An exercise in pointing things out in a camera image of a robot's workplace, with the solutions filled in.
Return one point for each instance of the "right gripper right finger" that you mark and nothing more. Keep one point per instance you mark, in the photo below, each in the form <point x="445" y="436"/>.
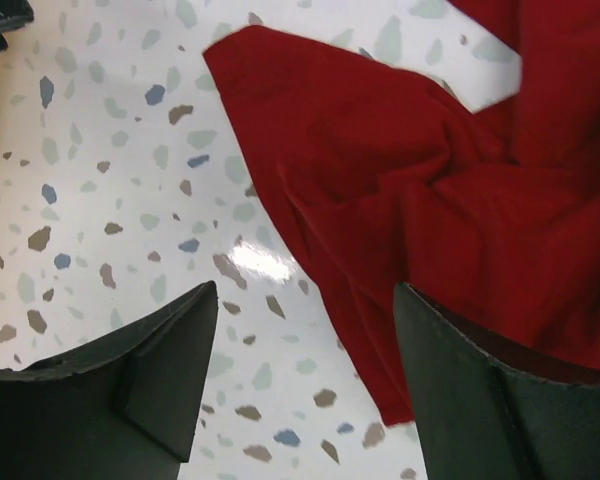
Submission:
<point x="489" y="408"/>

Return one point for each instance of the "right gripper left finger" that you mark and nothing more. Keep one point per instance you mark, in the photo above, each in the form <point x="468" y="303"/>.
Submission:
<point x="123" y="406"/>

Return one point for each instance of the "dark red t shirt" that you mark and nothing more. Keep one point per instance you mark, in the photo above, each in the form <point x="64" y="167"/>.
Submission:
<point x="374" y="175"/>

